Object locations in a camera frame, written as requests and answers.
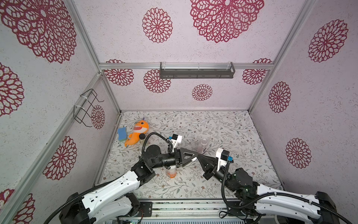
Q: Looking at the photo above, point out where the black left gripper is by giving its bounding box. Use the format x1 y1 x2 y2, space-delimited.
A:
150 147 197 169

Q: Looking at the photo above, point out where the white bottle orange base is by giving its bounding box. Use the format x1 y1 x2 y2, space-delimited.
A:
166 165 177 179

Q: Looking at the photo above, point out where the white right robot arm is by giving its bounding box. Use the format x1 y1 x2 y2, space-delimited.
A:
197 154 340 224

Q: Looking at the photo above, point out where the black capped square bottle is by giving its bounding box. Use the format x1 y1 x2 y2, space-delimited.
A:
139 133 146 145

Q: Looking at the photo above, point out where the orange shark plush toy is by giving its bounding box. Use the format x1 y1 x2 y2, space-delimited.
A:
125 119 149 147

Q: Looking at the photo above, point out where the blue green sponge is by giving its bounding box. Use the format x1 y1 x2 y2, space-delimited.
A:
117 127 127 141

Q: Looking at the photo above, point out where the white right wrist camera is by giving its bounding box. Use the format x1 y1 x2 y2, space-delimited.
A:
215 148 233 172

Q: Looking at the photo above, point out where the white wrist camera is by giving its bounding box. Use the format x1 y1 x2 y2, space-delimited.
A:
169 134 183 151
215 148 233 172

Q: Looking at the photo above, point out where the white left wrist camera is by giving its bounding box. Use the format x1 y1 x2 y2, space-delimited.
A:
169 134 183 151

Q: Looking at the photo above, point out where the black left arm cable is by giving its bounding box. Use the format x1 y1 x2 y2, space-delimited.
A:
43 132 174 224

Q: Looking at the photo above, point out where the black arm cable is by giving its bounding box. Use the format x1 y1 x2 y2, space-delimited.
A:
43 132 174 224
220 161 353 224

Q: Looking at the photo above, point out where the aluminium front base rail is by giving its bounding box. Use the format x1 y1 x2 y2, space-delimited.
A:
72 193 280 224

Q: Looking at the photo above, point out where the grey wall shelf rail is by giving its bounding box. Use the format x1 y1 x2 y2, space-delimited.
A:
159 63 236 79

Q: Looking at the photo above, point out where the black wire wall rack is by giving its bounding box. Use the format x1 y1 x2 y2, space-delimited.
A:
73 88 104 128

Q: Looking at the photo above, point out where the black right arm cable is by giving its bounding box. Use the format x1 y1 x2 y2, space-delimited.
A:
220 161 353 224

